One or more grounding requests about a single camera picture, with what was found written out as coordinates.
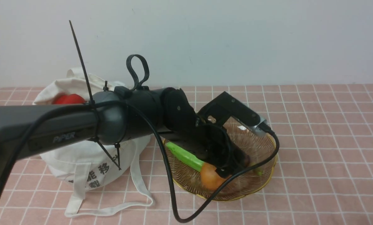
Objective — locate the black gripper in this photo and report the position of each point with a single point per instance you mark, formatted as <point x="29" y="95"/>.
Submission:
<point x="215" y="147"/>

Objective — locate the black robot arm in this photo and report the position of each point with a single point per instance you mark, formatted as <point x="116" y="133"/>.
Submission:
<point x="115" y="117"/>

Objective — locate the white cloth tote bag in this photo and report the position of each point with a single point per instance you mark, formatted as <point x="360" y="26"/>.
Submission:
<point x="84" y="164"/>

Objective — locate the green loofah gourd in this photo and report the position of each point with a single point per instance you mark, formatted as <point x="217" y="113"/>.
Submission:
<point x="185" y="157"/>

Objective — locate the gold rimmed glass bowl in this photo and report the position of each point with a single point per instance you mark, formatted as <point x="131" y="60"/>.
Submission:
<point x="258" y="148"/>

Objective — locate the dark purple eggplant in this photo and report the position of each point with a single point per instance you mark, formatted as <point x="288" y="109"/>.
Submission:
<point x="252" y="165"/>

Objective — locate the red bell pepper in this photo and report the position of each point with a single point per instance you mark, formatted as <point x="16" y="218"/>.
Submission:
<point x="69" y="99"/>

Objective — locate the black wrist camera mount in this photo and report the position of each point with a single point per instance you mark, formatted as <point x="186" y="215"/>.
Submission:
<point x="225" y="106"/>

